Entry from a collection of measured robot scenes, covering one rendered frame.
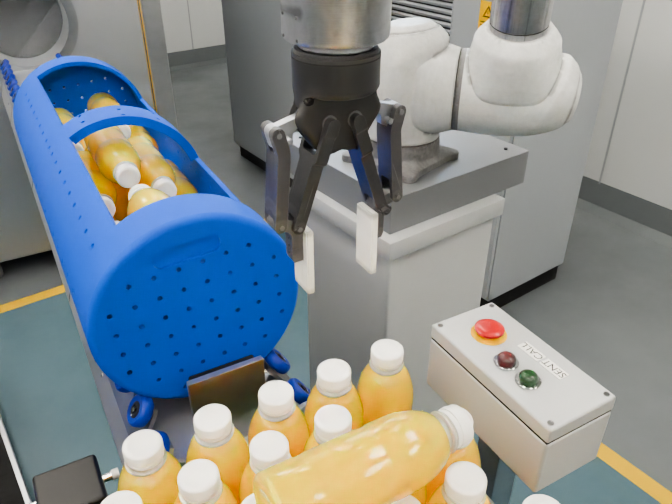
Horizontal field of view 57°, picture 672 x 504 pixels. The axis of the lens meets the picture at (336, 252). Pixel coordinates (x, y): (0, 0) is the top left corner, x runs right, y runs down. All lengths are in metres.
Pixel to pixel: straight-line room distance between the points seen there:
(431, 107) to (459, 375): 0.57
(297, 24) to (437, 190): 0.76
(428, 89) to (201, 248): 0.57
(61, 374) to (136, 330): 1.73
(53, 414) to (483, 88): 1.81
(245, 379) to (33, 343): 1.97
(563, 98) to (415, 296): 0.47
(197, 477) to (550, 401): 0.37
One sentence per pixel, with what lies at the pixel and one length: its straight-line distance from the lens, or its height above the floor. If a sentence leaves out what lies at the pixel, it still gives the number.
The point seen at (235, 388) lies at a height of 1.02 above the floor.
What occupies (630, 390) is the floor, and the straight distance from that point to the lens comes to 2.50.
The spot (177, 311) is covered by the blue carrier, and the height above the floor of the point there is 1.11.
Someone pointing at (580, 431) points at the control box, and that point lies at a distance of 0.74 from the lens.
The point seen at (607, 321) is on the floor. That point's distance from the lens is 2.80.
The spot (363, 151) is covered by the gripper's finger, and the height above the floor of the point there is 1.37.
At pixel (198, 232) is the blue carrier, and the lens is 0.76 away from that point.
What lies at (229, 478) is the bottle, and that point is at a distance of 0.69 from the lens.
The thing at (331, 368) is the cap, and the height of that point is 1.10.
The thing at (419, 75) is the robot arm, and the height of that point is 1.27.
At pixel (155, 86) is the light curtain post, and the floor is 0.99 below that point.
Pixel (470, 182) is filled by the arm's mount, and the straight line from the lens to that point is 1.28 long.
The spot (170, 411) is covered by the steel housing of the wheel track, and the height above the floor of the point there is 0.93.
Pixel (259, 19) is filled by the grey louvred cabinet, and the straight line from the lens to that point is 3.51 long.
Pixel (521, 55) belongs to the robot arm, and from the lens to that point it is 1.12.
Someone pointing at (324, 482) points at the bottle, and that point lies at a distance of 0.53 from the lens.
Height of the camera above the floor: 1.58
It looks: 32 degrees down
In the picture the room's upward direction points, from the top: straight up
